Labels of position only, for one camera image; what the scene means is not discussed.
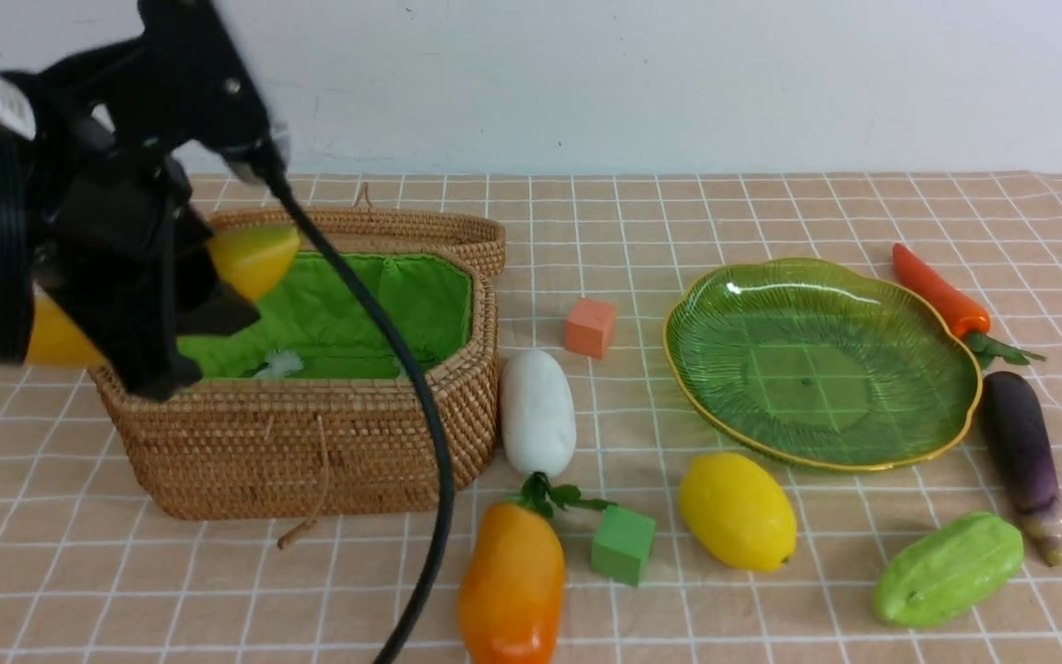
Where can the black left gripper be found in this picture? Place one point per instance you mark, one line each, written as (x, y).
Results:
(122, 250)

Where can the yellow toy banana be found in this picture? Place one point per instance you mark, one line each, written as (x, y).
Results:
(253, 261)

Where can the white toy radish with leaves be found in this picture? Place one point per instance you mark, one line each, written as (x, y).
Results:
(539, 433)

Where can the orange toy mango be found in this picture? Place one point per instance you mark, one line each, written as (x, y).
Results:
(511, 599)

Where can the yellow toy lemon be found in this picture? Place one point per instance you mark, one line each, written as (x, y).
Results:
(738, 512)

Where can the orange toy carrot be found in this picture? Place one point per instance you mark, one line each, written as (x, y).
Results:
(966, 318)

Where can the green toy bitter gourd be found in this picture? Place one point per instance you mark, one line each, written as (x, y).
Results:
(946, 573)

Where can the purple toy eggplant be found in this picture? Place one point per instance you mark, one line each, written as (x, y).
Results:
(1013, 425)

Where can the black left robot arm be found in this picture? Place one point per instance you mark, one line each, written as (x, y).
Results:
(20, 223)

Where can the woven rattan basket green lining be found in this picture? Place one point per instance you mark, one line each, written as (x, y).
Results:
(308, 412)

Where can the orange foam cube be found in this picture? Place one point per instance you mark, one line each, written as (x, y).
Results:
(589, 327)

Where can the green foam cube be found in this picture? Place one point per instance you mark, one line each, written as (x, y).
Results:
(622, 545)

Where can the green glass leaf plate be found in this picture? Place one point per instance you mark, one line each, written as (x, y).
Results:
(812, 364)

